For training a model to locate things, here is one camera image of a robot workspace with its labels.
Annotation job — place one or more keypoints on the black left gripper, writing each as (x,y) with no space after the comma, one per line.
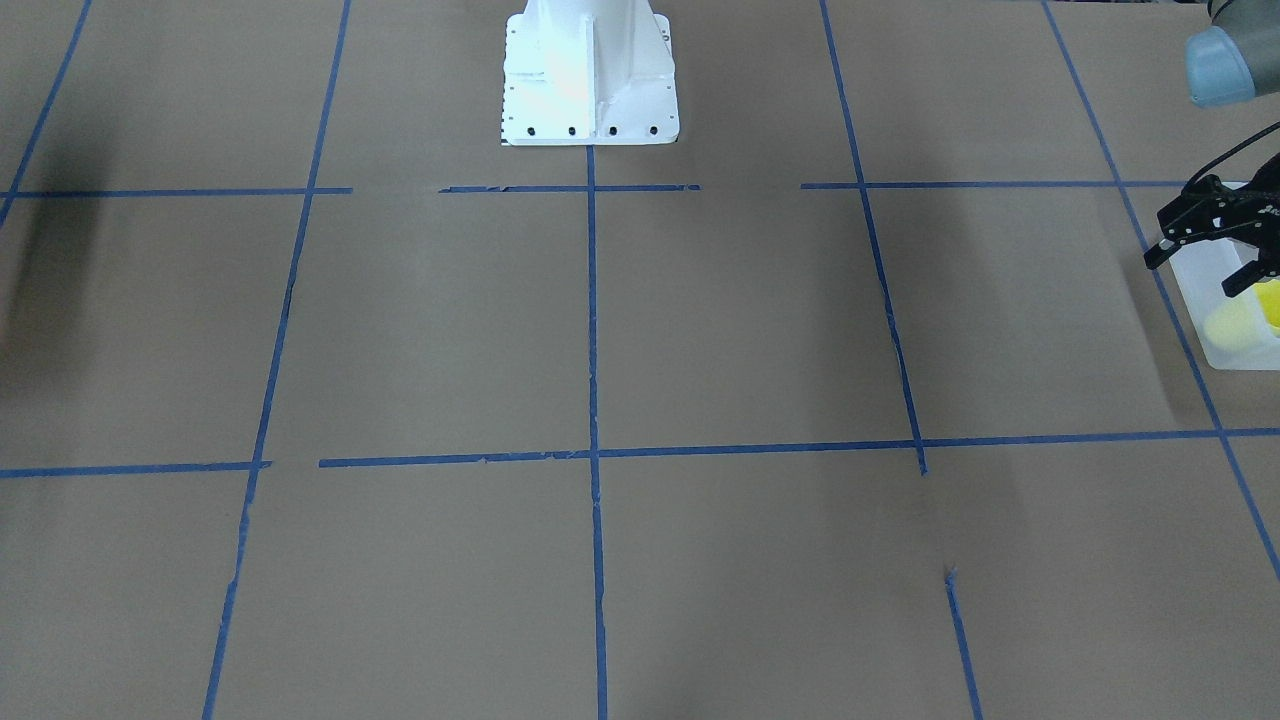
(1256,217)

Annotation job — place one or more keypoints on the yellow plastic cup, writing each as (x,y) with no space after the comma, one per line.
(1247,323)

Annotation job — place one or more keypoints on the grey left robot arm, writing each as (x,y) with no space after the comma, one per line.
(1234,60)

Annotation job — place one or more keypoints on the translucent white plastic box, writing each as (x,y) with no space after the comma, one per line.
(1199,272)

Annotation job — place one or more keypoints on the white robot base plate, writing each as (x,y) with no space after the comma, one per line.
(589,73)

